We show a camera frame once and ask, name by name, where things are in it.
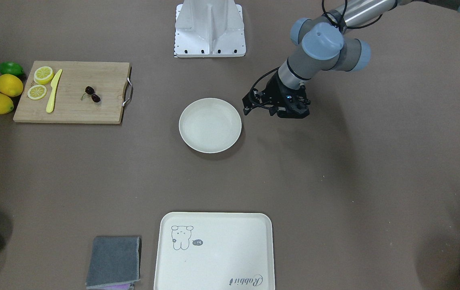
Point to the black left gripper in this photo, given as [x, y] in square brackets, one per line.
[274, 90]

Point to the cream round plate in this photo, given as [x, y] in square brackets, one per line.
[210, 125]

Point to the dark red cherry pair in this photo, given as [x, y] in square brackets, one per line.
[90, 92]

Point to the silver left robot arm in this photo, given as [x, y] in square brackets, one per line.
[321, 46]

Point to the cream rectangular rabbit tray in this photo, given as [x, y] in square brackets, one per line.
[215, 251]

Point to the bamboo cutting board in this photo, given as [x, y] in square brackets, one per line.
[110, 81]

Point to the grey folded cloth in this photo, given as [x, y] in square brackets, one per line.
[114, 263]

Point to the yellow plastic knife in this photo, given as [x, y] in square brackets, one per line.
[54, 85]

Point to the lemon slice upper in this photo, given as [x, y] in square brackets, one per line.
[43, 75]

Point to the lemon slice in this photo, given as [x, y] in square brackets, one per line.
[37, 92]
[43, 75]

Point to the lemon slice lower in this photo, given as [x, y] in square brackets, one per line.
[37, 92]

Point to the yellow lemon upper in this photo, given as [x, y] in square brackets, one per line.
[11, 85]

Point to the green lime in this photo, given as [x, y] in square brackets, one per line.
[13, 68]

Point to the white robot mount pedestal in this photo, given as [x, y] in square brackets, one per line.
[209, 29]

